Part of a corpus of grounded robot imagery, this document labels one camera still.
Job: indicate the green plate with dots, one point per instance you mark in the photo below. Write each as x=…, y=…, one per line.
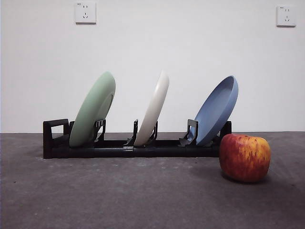
x=90, y=114

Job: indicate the red yellow apple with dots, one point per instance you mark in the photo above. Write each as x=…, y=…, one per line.
x=245, y=157

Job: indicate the beige plate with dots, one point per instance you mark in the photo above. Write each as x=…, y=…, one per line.
x=152, y=112

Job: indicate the black plate rack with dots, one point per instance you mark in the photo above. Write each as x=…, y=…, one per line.
x=107, y=152

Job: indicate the blue plate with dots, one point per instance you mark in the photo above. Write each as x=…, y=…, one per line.
x=214, y=112

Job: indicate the white wall socket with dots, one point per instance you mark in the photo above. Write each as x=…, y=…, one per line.
x=85, y=13
x=286, y=16

